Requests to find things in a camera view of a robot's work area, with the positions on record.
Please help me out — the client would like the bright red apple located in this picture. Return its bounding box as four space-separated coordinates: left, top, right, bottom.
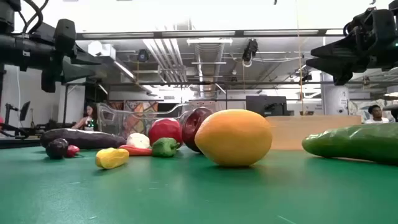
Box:
147 118 184 146

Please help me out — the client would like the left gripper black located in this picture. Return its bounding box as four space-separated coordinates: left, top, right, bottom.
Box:
40 46 102 93

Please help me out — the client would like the black ceiling spot lamp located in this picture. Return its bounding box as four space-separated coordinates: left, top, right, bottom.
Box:
136 49 150 63

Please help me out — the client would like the small green bell pepper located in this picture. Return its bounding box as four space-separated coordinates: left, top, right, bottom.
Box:
150 137 182 158

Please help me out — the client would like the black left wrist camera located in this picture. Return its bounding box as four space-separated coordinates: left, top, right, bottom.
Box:
53 18 77 57

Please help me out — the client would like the white ceiling box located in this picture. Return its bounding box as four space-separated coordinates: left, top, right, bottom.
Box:
88 40 117 60

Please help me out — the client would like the silver ceiling duct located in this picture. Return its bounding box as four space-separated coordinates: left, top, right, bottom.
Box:
194 42 225 98

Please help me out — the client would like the green cucumber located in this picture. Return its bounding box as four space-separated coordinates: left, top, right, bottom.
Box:
301 123 398 166

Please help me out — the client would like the dark red apple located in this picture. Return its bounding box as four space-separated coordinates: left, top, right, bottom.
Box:
180 106 214 153

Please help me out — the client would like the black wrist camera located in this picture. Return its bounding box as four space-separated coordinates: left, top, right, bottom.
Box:
53 18 77 57
369 8 398 43

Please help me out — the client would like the person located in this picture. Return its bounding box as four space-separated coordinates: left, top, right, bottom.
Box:
363 104 391 124
71 103 99 131

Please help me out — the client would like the small yellow pepper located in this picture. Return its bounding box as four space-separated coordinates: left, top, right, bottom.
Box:
95 147 130 170

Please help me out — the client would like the orange translucent basket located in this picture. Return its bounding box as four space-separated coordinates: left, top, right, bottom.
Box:
265 114 363 151

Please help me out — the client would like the white garlic bulb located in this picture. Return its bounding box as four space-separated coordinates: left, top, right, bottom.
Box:
126 132 151 149

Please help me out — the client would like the clear plastic basket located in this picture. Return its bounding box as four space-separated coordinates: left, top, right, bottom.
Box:
96 102 196 141

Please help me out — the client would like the green table mat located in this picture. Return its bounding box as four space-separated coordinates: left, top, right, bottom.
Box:
0 144 398 224

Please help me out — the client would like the large purple eggplant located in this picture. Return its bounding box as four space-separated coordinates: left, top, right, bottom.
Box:
39 128 127 149

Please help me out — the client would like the small black monitor on arm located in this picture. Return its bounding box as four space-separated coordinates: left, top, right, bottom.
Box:
18 100 32 122

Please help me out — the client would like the yellow hanging cord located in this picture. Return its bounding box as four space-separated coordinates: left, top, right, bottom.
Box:
294 0 305 116

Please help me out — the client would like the long red chili pepper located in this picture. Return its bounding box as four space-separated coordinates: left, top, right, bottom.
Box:
118 144 153 157

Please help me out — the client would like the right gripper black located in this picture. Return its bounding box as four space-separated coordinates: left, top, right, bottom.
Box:
305 13 398 86

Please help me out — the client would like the white round column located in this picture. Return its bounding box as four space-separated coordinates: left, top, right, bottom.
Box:
321 70 350 116

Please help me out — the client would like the orange yellow mango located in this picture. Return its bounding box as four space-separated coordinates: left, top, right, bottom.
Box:
194 108 274 168

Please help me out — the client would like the black hanging ceiling device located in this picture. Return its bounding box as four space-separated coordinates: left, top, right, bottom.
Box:
241 38 259 68

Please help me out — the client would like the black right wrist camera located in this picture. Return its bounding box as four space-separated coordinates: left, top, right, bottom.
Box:
369 8 398 43

